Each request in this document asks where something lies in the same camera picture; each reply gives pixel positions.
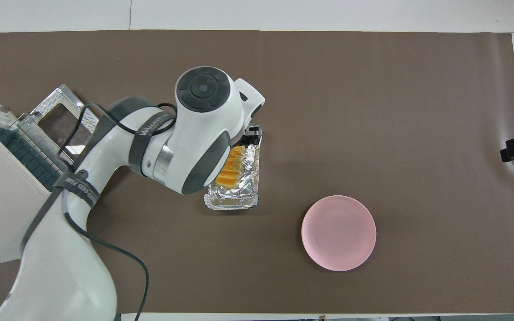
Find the aluminium foil tray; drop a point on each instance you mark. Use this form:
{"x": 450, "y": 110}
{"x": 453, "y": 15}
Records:
{"x": 239, "y": 196}

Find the sliced yellow bread loaf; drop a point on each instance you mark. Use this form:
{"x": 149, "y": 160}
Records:
{"x": 230, "y": 171}

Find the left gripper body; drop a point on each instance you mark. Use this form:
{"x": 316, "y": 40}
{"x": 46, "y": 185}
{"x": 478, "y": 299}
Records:
{"x": 250, "y": 100}

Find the glass oven door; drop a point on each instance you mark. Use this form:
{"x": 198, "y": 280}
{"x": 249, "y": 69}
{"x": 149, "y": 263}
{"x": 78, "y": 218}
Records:
{"x": 51, "y": 101}

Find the pink round plate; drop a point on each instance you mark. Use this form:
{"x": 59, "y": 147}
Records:
{"x": 338, "y": 233}

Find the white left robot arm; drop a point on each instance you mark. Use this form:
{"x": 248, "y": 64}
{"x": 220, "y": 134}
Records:
{"x": 83, "y": 232}

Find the brown table mat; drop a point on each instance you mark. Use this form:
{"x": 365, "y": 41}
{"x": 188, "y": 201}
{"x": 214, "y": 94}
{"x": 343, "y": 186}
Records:
{"x": 373, "y": 111}

